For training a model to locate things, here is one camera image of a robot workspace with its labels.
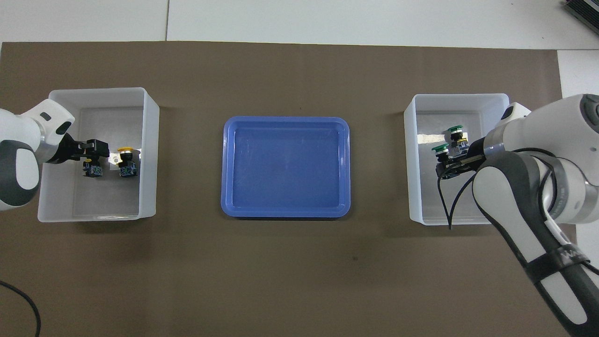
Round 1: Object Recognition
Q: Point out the translucent white plastic box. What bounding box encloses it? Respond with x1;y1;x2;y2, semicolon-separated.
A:
37;87;160;223
404;93;522;226

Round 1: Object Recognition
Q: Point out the dark ribbed metal device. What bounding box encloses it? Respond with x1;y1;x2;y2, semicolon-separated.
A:
564;0;599;26

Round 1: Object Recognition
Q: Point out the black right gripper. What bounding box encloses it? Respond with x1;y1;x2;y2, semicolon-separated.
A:
437;138;489;181

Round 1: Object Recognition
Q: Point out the green push button switch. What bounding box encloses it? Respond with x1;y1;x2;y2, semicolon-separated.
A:
431;144;457;179
447;125;471;157

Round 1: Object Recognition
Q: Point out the black printed velcro strap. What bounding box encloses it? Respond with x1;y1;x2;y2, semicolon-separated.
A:
531;246;591;282

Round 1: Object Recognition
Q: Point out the brown table mat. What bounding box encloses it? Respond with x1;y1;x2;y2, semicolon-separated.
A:
0;41;588;337

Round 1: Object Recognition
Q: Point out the yellow push button switch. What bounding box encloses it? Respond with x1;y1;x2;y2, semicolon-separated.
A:
83;157;104;178
117;147;139;178

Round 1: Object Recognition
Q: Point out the blue plastic tray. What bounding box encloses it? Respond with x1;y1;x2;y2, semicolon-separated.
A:
220;116;351;219

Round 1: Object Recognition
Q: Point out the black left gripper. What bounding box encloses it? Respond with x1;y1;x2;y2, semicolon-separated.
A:
57;133;111;163

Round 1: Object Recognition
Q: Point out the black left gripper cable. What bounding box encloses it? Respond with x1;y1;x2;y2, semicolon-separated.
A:
0;280;42;337

